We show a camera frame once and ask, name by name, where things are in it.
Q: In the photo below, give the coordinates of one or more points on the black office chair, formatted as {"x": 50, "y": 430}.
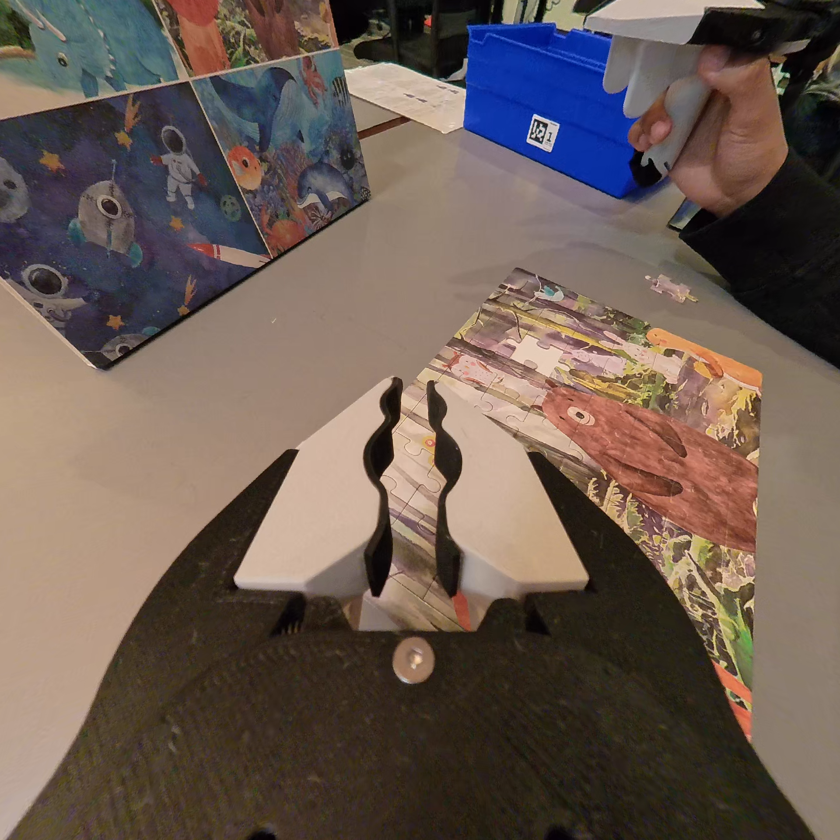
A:
{"x": 423, "y": 33}

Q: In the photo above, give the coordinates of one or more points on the black phone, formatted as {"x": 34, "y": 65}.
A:
{"x": 684, "y": 213}

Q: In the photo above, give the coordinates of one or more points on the person's right forearm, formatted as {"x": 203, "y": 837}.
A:
{"x": 774, "y": 262}

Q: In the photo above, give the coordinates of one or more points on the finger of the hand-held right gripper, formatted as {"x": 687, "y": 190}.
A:
{"x": 656, "y": 19}

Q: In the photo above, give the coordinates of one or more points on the forest animal jigsaw puzzle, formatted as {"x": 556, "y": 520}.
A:
{"x": 623, "y": 459}

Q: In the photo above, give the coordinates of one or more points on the illustrated puzzle box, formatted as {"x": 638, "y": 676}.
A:
{"x": 131, "y": 197}

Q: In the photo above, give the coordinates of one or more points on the blue plastic bin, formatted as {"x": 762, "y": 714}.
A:
{"x": 538, "y": 85}

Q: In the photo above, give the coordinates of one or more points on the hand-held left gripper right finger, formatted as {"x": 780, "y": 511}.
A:
{"x": 512, "y": 525}

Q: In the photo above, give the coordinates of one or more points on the person's right hand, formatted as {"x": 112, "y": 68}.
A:
{"x": 741, "y": 131}

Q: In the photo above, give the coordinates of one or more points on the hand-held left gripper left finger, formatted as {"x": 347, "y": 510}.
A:
{"x": 308, "y": 518}

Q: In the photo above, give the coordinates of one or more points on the printed instruction sheet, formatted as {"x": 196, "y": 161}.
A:
{"x": 407, "y": 98}

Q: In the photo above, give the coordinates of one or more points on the purple puzzle piece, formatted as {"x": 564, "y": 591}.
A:
{"x": 669, "y": 287}

